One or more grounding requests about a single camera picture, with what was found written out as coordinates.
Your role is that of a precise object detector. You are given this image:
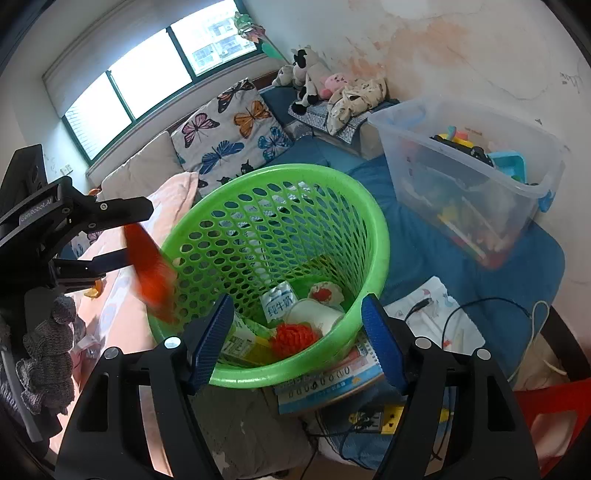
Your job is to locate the white paper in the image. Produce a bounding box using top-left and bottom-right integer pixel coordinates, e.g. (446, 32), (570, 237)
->
(307, 280), (345, 305)

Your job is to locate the colourful pinwheel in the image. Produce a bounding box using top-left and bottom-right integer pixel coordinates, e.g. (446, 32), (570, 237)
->
(232, 11), (289, 61)

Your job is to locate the person's left hand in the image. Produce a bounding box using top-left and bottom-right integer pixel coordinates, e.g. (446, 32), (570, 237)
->
(16, 294), (88, 415)

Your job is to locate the black cable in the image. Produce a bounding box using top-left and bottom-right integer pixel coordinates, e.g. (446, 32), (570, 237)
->
(406, 298), (532, 352)

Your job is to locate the cream spotted plush toy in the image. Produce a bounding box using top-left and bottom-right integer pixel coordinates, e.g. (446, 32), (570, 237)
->
(327, 78), (389, 136)

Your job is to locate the blue mattress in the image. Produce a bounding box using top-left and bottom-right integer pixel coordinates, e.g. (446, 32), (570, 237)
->
(256, 85), (566, 462)

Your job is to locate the white paper cup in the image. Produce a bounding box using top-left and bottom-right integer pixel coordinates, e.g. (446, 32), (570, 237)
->
(284, 298), (345, 337)

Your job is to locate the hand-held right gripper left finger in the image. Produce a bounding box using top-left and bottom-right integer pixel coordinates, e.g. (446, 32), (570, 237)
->
(54, 294), (235, 480)

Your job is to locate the white roller blind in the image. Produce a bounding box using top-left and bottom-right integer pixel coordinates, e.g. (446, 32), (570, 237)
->
(42, 0), (232, 116)

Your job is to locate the red knitted ball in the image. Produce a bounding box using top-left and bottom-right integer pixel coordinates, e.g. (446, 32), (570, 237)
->
(270, 323), (321, 357)

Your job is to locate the white printed cloth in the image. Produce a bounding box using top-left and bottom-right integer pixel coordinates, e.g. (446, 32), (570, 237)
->
(383, 276), (467, 356)

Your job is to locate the pile of colourful toys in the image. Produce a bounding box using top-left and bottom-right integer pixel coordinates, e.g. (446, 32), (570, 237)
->
(402, 124), (541, 268)

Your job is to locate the green plastic basket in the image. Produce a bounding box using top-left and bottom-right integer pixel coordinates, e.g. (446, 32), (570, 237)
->
(148, 164), (391, 387)

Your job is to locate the grey white plush toy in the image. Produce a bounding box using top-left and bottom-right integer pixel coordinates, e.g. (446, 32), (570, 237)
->
(271, 64), (296, 88)

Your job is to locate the yellow power strip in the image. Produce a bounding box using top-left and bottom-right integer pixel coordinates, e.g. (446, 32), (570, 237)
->
(348, 405), (448, 437)

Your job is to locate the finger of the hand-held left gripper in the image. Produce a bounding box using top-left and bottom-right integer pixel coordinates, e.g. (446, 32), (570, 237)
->
(52, 249), (136, 288)
(69, 193), (154, 234)

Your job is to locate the black and white cow plush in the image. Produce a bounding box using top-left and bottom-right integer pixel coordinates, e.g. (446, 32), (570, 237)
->
(292, 46), (332, 104)

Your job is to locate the white cable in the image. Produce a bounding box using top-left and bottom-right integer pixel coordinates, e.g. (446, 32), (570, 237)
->
(508, 300), (568, 384)

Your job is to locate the green framed window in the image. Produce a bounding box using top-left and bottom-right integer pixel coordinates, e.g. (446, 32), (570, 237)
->
(62, 0), (252, 162)

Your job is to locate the blue white book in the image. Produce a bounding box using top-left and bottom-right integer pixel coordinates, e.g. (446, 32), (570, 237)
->
(272, 337), (386, 416)

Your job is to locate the butterfly print pillow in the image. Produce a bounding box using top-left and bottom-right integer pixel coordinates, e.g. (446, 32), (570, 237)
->
(171, 78), (296, 188)

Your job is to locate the grey cloth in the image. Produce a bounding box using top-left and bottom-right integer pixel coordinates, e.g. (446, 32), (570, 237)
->
(194, 385), (319, 480)

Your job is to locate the red plastic stool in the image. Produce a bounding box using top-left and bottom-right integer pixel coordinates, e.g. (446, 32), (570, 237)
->
(515, 378), (591, 478)

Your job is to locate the clear plastic storage bin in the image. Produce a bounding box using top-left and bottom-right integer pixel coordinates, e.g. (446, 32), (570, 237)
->
(367, 95), (566, 271)

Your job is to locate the grey pillow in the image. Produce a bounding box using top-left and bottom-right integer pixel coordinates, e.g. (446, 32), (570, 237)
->
(100, 131), (185, 201)

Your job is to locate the red orange snack wrapper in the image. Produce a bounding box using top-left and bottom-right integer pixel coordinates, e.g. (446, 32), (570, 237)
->
(124, 223), (180, 324)

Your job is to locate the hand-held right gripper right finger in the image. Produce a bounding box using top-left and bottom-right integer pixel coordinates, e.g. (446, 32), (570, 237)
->
(361, 294), (541, 480)

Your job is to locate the blue white milk carton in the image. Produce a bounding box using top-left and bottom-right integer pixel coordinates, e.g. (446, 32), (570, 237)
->
(259, 281), (296, 326)

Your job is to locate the pink plush toy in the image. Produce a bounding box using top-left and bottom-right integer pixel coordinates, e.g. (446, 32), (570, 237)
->
(323, 73), (352, 97)

